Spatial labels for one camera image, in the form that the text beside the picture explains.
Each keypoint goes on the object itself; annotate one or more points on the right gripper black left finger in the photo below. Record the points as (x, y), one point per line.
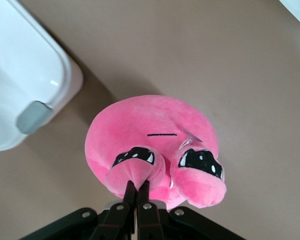
(90, 225)

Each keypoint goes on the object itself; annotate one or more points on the clear suction cup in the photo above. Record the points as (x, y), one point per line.
(190, 140)

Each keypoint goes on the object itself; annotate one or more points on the pink plush toy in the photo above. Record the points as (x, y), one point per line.
(140, 120)

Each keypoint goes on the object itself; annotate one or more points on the white plastic box base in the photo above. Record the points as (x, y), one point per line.
(76, 82)

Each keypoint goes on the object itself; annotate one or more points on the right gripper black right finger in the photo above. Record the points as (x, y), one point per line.
(177, 225)

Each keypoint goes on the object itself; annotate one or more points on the brown table mat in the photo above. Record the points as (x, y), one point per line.
(190, 62)

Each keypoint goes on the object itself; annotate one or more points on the grey box latch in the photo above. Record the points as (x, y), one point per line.
(31, 117)

